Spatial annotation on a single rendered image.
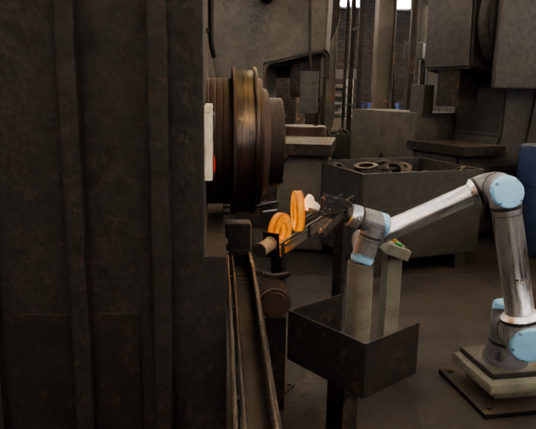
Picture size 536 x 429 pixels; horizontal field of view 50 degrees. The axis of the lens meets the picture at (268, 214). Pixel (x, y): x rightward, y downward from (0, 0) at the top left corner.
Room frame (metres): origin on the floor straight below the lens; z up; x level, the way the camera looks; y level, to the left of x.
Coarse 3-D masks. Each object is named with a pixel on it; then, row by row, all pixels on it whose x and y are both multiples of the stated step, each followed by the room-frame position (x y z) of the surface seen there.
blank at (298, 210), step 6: (294, 192) 2.16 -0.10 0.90; (300, 192) 2.16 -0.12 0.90; (294, 198) 2.15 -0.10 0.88; (300, 198) 2.13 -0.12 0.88; (294, 204) 2.15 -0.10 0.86; (300, 204) 2.12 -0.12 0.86; (294, 210) 2.22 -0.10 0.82; (300, 210) 2.11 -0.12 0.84; (294, 216) 2.15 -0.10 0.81; (300, 216) 2.11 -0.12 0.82; (294, 222) 2.15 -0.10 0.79; (300, 222) 2.11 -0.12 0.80; (294, 228) 2.15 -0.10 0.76; (300, 228) 2.13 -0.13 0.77
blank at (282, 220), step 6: (276, 216) 2.30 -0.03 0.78; (282, 216) 2.32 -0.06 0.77; (288, 216) 2.36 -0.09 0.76; (270, 222) 2.29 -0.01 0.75; (276, 222) 2.28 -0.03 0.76; (282, 222) 2.32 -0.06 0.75; (288, 222) 2.36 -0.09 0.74; (270, 228) 2.27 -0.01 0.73; (276, 228) 2.27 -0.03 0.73; (282, 228) 2.36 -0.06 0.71; (288, 228) 2.37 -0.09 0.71; (282, 234) 2.36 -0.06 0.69; (288, 234) 2.37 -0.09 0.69; (282, 240) 2.32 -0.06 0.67; (288, 240) 2.37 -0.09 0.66
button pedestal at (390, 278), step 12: (384, 252) 2.63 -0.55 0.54; (396, 252) 2.50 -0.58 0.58; (408, 252) 2.50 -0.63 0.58; (384, 264) 2.62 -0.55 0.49; (396, 264) 2.57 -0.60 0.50; (384, 276) 2.61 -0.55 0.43; (396, 276) 2.57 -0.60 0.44; (384, 288) 2.60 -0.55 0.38; (396, 288) 2.57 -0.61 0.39; (384, 300) 2.58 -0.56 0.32; (396, 300) 2.57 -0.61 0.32; (384, 312) 2.57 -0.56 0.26; (396, 312) 2.57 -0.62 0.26; (384, 324) 2.56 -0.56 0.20; (396, 324) 2.57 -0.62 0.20
